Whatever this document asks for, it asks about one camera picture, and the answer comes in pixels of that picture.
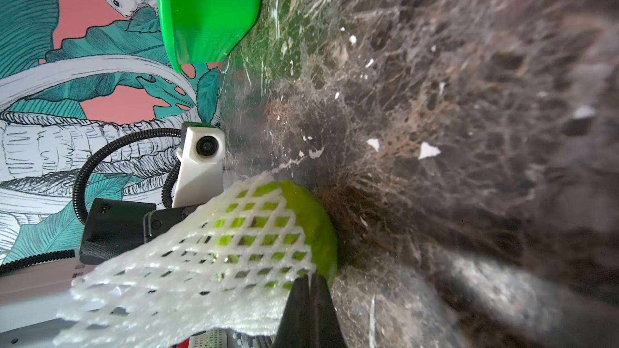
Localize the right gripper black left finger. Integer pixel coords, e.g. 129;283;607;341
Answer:
272;275;310;348

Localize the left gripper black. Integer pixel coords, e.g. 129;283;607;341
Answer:
79;198;197;265

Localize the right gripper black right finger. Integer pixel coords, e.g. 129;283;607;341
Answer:
310;273;347;348

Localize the green custard apple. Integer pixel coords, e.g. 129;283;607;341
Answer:
201;175;338;292

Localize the bright green plastic basket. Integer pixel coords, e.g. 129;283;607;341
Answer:
157;0;261;72

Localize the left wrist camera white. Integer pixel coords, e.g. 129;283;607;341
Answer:
172;122;226;208

